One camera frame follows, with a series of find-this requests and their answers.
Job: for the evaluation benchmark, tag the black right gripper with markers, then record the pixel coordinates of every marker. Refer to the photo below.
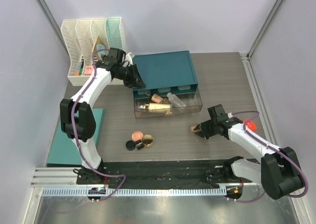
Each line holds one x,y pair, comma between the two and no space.
204,133

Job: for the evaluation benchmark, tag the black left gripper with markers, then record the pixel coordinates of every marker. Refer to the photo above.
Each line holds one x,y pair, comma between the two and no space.
135,81

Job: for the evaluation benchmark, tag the beige foundation tube black cap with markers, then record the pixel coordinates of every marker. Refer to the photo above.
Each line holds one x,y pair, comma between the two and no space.
192,129

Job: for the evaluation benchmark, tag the BB cream pump bottle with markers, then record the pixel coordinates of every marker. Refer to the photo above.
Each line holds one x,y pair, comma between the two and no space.
155,98

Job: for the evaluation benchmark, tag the clear acrylic drawer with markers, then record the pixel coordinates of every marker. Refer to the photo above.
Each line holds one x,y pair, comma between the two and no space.
191,98

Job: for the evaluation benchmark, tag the cream foundation bottle gold pump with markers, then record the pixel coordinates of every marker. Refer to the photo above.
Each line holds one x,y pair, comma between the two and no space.
155,107

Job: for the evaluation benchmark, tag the clear plastic bottle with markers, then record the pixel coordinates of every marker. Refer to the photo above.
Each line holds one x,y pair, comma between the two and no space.
175,100

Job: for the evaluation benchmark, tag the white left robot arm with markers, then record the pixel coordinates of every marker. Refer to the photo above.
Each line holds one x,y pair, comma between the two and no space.
76,116

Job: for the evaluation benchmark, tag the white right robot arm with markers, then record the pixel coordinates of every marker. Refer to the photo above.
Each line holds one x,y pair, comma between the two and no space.
277,169

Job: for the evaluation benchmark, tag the teal drawer cabinet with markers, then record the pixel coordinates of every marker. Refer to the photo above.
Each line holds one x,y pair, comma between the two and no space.
165,70

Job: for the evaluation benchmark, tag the orange cube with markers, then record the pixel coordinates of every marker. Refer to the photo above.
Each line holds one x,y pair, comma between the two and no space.
250,125

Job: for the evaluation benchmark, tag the pink eraser block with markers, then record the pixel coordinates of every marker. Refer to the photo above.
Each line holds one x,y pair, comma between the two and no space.
88,70

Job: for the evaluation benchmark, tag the gold round compact jar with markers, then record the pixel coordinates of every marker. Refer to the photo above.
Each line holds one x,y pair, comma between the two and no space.
147,140

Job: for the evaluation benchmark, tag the triangular gold teal card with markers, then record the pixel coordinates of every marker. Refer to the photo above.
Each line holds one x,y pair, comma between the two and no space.
100,48

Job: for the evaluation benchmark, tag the orange green markers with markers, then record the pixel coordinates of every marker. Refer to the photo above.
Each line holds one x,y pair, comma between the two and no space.
79,67

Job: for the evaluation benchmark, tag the small black jar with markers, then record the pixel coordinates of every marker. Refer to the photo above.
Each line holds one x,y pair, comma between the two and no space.
139,144

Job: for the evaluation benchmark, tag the black round lid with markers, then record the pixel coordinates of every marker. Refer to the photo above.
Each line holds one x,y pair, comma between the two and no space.
130,145

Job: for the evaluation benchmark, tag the white perforated file organizer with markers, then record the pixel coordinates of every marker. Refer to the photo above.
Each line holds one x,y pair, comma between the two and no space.
79,36

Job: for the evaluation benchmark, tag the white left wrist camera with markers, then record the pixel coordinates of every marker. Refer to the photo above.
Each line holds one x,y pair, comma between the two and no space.
128,61

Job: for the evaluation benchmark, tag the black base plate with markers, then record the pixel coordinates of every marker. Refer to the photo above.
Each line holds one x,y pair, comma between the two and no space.
172,174

